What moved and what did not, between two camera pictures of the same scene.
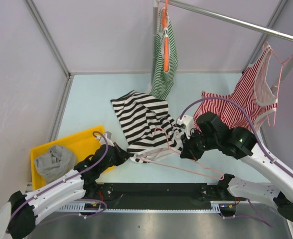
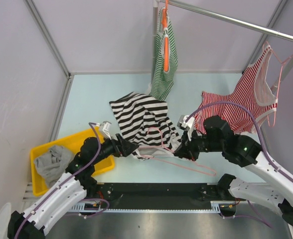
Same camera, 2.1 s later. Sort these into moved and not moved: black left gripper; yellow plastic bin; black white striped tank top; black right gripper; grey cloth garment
Moved: black left gripper
Not moved: yellow plastic bin; grey cloth garment; black right gripper; black white striped tank top
